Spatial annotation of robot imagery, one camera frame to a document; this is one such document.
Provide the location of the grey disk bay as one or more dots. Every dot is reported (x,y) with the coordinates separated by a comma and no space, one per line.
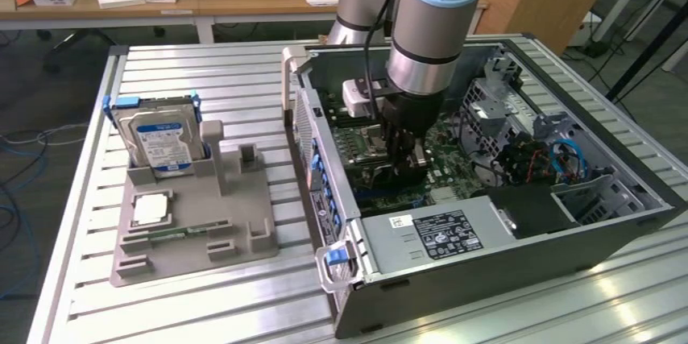
(585,191)

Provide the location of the blue case latch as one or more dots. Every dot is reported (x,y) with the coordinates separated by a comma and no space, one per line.
(333,257)

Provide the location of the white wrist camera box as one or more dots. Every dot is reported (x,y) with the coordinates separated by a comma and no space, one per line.
(357,98)

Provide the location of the black chair base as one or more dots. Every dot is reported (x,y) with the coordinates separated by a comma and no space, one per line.
(52,67)

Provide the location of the perforated metal drive cage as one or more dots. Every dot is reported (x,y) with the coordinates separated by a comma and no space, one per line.
(485,114)

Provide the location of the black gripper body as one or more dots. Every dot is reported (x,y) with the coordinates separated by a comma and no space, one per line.
(410,114)

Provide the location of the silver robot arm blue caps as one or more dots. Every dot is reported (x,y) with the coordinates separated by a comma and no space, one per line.
(429,38)

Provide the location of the black open PC case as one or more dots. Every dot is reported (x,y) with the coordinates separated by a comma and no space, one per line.
(484,279)

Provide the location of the CPU socket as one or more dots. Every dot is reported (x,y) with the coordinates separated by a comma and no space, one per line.
(370,138)

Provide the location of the hard disk drive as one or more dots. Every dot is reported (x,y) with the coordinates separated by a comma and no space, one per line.
(125,102)

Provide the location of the silver chipset heatsink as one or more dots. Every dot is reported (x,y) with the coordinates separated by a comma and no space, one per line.
(444,195)

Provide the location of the grey parts rack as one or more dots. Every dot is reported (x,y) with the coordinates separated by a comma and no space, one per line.
(214,207)

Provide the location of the silver CPU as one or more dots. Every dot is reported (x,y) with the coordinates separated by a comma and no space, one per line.
(150,211)

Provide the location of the hard disk blue label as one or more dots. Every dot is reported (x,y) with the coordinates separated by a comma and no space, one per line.
(156,142)

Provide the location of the green RAM stick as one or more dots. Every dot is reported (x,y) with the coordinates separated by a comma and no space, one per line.
(177,233)

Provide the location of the grey power supply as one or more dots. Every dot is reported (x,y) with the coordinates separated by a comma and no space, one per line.
(445,235)

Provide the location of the green motherboard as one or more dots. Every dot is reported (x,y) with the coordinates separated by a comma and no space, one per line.
(445,167)

